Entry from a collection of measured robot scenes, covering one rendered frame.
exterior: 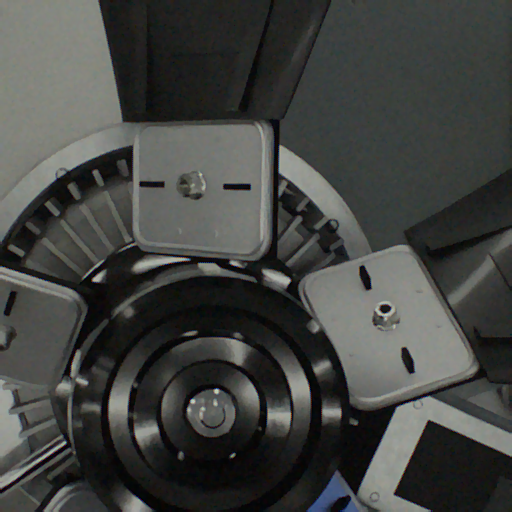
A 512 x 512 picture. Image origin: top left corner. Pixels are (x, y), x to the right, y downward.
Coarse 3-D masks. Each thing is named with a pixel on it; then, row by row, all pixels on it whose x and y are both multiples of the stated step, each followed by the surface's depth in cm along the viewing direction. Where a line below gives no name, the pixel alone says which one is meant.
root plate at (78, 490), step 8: (80, 480) 53; (64, 488) 52; (72, 488) 52; (80, 488) 53; (88, 488) 53; (56, 496) 52; (64, 496) 52; (72, 496) 52; (80, 496) 53; (88, 496) 54; (56, 504) 52; (64, 504) 52; (72, 504) 53; (80, 504) 54; (88, 504) 54; (96, 504) 55
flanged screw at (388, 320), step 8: (376, 304) 57; (384, 304) 57; (392, 304) 56; (376, 312) 56; (384, 312) 57; (392, 312) 56; (376, 320) 57; (384, 320) 56; (392, 320) 56; (400, 320) 57; (376, 328) 57; (384, 328) 56; (392, 328) 56
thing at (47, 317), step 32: (0, 288) 52; (32, 288) 51; (64, 288) 52; (0, 320) 54; (32, 320) 54; (64, 320) 53; (0, 352) 56; (32, 352) 56; (64, 352) 55; (32, 384) 58
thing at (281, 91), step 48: (144, 0) 56; (192, 0) 54; (240, 0) 52; (288, 0) 51; (144, 48) 56; (192, 48) 54; (240, 48) 52; (288, 48) 51; (144, 96) 56; (192, 96) 54; (240, 96) 52; (288, 96) 51
